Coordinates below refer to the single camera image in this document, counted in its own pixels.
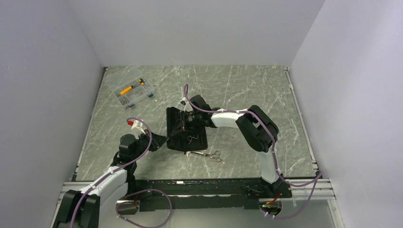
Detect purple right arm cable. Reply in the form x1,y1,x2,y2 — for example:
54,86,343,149
183,84,323,220

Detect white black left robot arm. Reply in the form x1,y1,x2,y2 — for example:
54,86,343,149
53,131,168,228

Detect black zippered tool case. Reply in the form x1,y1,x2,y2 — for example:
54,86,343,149
166,107,208,152

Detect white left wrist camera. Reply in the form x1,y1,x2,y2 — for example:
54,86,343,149
127,119,145,131

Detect clear plastic organizer box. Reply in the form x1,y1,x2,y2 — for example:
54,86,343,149
105,66,155,109

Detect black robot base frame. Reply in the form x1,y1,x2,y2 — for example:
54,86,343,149
117,178,292,215

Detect small black yellow tool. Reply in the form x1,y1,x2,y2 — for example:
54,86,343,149
138,78,145,86

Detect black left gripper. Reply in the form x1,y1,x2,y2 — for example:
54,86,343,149
131,128,169,161

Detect yellow handled screwdriver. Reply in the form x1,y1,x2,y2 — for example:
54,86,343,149
120,85,134,95

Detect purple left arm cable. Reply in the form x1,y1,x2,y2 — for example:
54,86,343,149
69,117,154,228

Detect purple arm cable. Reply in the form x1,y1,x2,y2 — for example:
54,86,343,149
183,84,323,220
69,117,154,228

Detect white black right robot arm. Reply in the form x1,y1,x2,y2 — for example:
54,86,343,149
185,95,280,197

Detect silver hair cutting scissors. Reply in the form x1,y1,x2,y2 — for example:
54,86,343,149
187,135,199,144

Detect silver thinning scissors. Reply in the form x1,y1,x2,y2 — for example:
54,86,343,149
185,151,222,162

